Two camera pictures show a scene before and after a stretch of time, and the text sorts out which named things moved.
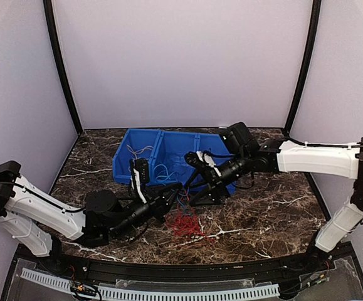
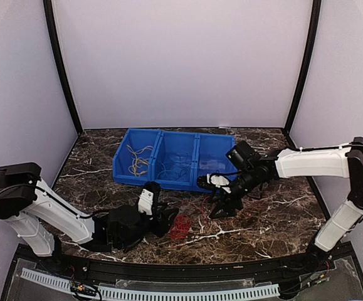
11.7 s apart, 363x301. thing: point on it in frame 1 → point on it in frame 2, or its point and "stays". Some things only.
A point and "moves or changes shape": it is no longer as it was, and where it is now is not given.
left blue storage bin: [135, 143] stays
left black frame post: [52, 30] stays
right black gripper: [214, 185] → [226, 199]
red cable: [185, 221] moves or changes shape
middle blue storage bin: [167, 162] stays
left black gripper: [159, 204] → [162, 226]
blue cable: [173, 187] → [165, 172]
